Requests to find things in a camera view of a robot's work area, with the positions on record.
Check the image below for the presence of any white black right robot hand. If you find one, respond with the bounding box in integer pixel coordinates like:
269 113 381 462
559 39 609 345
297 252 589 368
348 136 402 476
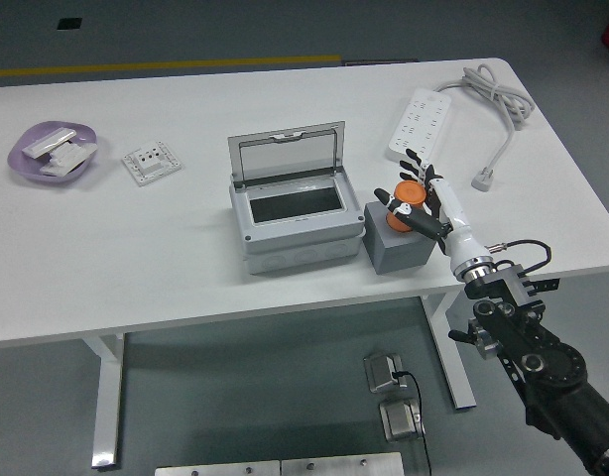
373 147 490 275

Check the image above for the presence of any orange cylinder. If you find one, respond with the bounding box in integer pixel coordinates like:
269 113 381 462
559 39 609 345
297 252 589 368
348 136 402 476
387 180 429 233

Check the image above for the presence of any grey enclosure box clear lid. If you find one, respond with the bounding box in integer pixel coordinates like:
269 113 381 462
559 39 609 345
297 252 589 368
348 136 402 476
227 120 366 277

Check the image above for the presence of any grey cube with round recess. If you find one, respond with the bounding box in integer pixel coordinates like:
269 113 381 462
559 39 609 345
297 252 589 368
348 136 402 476
362 200 437 276

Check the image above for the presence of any metal floor socket box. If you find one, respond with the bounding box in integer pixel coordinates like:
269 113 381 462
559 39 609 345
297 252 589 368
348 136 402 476
362 351 405 395
378 399 427 442

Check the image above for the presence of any white power strip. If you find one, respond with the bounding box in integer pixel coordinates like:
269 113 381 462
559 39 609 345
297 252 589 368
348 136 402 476
386 87 453 168

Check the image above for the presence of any white table leg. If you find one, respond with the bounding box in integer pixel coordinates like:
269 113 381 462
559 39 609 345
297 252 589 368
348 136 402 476
419 292 478 411
80 332 126 470

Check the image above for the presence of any dark flat floor strip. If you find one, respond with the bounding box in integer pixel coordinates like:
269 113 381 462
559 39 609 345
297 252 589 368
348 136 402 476
343 59 419 67

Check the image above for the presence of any silver metal plate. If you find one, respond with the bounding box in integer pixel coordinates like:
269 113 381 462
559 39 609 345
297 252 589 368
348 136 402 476
280 451 405 476
154 459 282 476

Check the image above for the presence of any yellow floor tape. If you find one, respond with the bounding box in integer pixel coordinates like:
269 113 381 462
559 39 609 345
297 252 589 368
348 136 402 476
0 53 343 79

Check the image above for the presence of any white plastic part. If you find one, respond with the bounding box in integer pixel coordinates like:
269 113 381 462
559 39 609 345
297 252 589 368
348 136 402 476
49 141 98 168
38 161 77 178

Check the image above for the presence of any purple plate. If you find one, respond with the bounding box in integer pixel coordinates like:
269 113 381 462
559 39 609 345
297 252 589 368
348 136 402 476
6 120 98 187

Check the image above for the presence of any white power cord with plug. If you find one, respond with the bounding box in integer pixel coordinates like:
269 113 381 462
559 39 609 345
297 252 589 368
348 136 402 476
435 62 538 192

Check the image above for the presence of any black floor cable with plug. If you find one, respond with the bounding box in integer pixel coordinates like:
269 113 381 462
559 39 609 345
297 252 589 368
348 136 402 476
391 369 433 476

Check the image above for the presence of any white wall socket panel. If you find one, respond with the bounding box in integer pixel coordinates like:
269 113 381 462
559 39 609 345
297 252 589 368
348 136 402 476
121 140 183 187

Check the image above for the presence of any long white rail piece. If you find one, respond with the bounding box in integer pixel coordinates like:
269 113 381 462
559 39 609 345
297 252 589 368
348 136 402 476
21 127 77 159

